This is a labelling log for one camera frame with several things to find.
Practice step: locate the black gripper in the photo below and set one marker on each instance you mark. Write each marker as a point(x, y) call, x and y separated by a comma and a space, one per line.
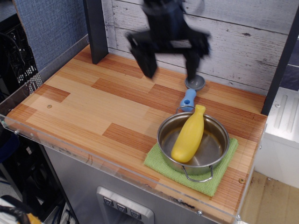
point(168, 33)

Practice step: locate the yellow toy banana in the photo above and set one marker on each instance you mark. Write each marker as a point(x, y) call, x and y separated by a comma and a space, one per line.
point(190, 136)

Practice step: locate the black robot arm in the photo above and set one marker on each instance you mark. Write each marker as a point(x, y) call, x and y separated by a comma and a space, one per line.
point(164, 6)

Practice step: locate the stainless steel pot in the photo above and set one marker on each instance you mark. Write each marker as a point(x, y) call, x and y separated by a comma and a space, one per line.
point(212, 149)

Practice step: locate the green cloth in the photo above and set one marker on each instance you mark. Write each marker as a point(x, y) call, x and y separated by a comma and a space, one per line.
point(155, 161)

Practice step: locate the blue grey toy scoop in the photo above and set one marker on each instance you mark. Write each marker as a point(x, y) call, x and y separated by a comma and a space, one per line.
point(193, 86)

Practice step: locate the white ridged side counter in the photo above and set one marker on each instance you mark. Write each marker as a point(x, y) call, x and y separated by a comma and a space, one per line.
point(278, 155)

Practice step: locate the silver toy fridge cabinet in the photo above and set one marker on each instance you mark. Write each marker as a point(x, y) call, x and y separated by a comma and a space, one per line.
point(80, 182)

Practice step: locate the silver dispenser button panel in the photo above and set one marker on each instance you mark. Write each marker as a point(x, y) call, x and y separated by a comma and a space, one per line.
point(117, 209)

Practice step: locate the clear acrylic guard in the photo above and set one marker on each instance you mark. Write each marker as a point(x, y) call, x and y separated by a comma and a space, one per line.
point(107, 115)

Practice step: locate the yellow black object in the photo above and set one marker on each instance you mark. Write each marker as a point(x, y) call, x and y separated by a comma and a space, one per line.
point(13, 215)

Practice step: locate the dark grey left post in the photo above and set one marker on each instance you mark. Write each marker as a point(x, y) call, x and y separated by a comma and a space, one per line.
point(96, 29)

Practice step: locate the dark grey post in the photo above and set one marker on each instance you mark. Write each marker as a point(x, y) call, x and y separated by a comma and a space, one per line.
point(96, 29)
point(282, 64)

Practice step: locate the dark grey right post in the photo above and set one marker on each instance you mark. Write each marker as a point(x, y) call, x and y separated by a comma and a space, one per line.
point(282, 64)

